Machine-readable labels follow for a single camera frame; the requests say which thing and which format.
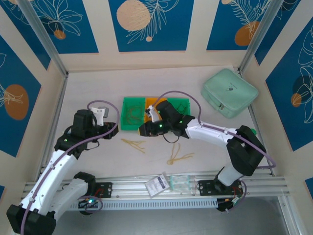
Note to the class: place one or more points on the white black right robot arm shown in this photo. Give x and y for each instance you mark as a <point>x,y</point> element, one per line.
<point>210,133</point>

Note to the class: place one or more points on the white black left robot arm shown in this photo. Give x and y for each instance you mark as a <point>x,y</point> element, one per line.
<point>56,176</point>

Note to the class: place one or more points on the green plastic bin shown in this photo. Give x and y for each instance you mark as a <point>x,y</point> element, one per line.
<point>188,107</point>
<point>127,127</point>

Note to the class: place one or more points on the white printed card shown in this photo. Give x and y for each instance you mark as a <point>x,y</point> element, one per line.
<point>156,184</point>

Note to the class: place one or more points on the clear plastic package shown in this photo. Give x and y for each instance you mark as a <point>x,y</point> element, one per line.
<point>181,183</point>

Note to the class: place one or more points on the mint green fabric pouch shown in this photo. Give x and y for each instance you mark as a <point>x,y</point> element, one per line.
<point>230,93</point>

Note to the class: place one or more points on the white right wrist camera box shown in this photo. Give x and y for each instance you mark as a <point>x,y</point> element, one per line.
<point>152,113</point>

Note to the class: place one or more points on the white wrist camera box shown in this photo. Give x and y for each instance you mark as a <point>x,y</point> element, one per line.
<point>101,115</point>
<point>152,113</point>

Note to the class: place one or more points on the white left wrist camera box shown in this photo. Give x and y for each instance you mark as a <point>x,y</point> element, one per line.
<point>101,115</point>

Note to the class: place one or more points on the aluminium side rail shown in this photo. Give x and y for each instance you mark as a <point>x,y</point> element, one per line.
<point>259,137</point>
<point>57,110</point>

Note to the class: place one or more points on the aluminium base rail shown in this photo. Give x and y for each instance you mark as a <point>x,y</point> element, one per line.
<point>129,189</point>

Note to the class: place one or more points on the blue floral wall panel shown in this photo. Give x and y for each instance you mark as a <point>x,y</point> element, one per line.
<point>24,137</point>
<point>85,36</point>
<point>220,24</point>
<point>171,36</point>
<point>24,36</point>
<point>281,24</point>
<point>281,110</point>

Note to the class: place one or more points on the aluminium frame post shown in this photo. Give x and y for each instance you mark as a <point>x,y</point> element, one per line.
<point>44,41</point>
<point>259,36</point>

